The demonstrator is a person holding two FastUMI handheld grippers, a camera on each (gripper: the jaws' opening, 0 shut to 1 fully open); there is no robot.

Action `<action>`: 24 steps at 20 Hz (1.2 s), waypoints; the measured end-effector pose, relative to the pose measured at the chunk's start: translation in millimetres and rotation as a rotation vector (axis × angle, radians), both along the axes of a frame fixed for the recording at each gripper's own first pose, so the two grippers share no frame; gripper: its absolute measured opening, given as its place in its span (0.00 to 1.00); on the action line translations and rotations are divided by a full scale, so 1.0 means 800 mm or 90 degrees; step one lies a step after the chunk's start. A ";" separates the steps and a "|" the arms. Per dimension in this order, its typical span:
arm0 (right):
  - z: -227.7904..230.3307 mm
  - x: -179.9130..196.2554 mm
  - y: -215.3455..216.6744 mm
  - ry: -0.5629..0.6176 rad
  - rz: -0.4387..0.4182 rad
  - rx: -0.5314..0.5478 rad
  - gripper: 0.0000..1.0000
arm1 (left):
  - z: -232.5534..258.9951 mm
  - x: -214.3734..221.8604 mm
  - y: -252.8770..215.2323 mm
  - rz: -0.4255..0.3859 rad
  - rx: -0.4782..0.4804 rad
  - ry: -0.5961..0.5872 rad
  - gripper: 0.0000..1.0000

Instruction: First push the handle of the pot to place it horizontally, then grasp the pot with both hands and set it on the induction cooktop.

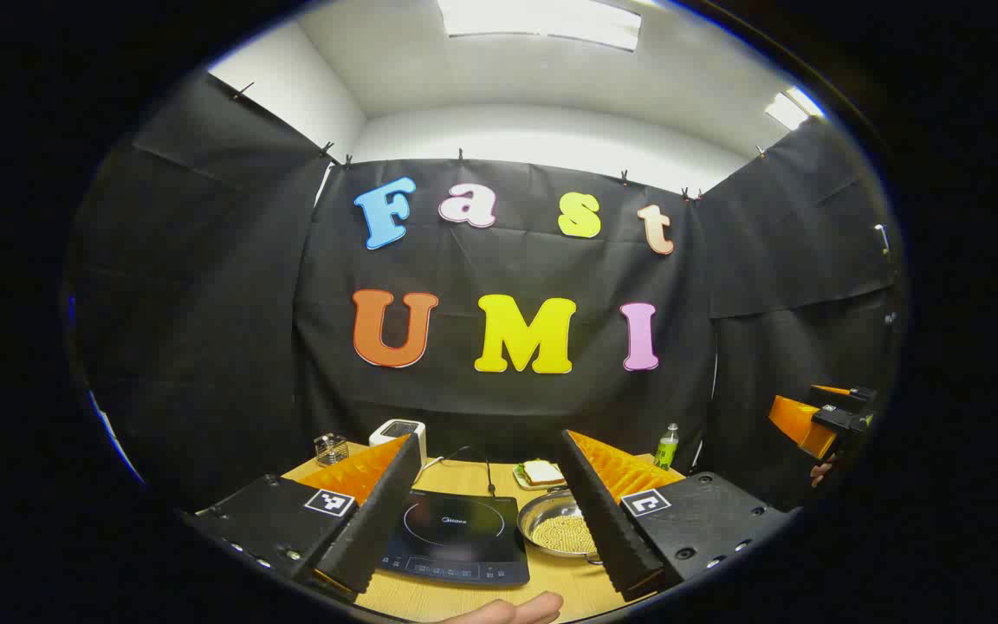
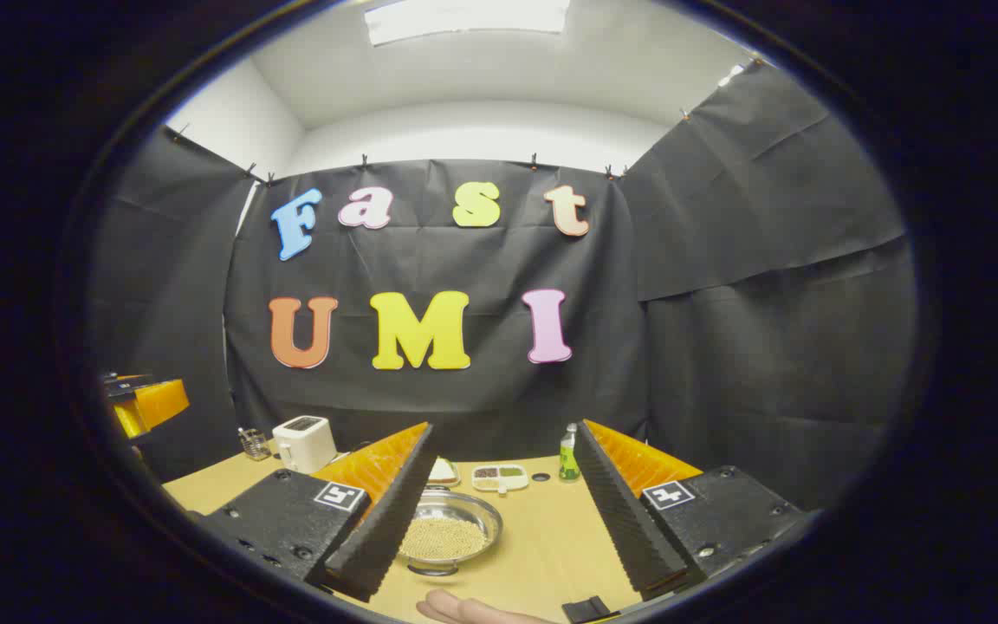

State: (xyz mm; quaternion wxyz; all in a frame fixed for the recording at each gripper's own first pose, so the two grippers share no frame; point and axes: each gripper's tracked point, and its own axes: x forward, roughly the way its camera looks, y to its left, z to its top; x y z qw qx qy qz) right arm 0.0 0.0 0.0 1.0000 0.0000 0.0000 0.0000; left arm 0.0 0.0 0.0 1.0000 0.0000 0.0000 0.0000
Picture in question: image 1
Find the black induction cooktop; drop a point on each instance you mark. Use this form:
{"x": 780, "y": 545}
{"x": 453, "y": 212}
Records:
{"x": 456, "y": 537}

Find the large ceiling light panel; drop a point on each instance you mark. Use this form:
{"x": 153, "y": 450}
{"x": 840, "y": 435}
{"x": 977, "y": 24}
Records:
{"x": 542, "y": 22}

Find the white sandwich plate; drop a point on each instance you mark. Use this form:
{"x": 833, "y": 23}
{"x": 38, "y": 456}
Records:
{"x": 523, "y": 484}

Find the small white fitting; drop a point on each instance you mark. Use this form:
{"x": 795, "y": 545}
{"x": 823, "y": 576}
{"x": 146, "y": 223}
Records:
{"x": 883, "y": 238}

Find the small ceiling light panel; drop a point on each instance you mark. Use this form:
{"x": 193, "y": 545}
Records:
{"x": 789, "y": 108}

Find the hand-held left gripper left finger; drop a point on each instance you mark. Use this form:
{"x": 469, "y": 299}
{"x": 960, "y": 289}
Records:
{"x": 378, "y": 520}

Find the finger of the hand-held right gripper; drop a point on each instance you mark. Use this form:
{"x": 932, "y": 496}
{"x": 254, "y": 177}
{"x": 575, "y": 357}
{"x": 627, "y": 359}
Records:
{"x": 850, "y": 397}
{"x": 798, "y": 425}

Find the sandwich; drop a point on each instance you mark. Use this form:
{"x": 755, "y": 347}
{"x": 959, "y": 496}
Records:
{"x": 542, "y": 472}

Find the black backdrop cloth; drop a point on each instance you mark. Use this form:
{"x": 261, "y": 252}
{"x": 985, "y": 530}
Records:
{"x": 499, "y": 269}

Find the stainless steel pot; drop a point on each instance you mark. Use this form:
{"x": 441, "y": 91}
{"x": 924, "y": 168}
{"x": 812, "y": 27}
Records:
{"x": 542, "y": 520}

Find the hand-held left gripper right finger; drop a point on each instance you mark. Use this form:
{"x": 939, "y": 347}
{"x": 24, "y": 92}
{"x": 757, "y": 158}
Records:
{"x": 603, "y": 520}

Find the green drink bottle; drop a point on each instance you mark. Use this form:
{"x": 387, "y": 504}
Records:
{"x": 666, "y": 451}

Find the white toaster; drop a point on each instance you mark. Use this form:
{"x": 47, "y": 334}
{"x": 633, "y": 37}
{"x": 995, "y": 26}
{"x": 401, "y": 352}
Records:
{"x": 395, "y": 429}

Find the pile of yellow soybeans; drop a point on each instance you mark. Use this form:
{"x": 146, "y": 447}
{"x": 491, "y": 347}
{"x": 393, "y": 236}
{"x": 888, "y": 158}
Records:
{"x": 573, "y": 533}

